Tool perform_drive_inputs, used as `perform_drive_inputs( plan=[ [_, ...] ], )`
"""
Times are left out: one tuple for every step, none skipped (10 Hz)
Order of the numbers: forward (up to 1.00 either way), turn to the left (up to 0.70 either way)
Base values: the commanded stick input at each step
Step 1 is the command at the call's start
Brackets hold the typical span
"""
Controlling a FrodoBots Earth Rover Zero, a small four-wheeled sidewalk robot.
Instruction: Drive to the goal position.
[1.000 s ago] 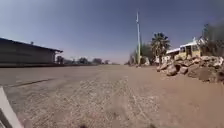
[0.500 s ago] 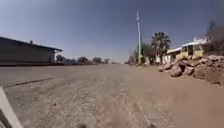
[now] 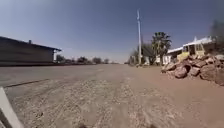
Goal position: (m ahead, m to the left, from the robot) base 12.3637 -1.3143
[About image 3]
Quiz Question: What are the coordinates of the row of distant trees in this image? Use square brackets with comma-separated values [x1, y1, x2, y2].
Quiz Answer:
[54, 54, 111, 65]

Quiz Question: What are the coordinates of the brown dirt ground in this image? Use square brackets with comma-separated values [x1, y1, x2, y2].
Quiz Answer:
[0, 63, 224, 128]

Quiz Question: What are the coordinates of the cluster of trees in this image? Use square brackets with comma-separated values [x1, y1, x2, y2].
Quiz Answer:
[127, 43, 156, 66]

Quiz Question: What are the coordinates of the tall pale pole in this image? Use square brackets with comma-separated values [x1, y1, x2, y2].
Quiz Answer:
[136, 8, 143, 66]

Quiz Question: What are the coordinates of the palm tree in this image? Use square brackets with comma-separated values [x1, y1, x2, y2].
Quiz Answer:
[150, 31, 173, 66]

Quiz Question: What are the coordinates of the yellow building with white roof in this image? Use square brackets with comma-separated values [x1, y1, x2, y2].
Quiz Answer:
[165, 35, 218, 64]

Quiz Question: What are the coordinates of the dark low building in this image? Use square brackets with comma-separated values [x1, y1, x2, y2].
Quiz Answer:
[0, 35, 63, 67]

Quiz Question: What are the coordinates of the pile of rocks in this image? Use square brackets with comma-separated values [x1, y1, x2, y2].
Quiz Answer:
[160, 53, 224, 87]

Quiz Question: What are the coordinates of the white wall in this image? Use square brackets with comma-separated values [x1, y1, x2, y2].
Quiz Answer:
[154, 54, 172, 66]

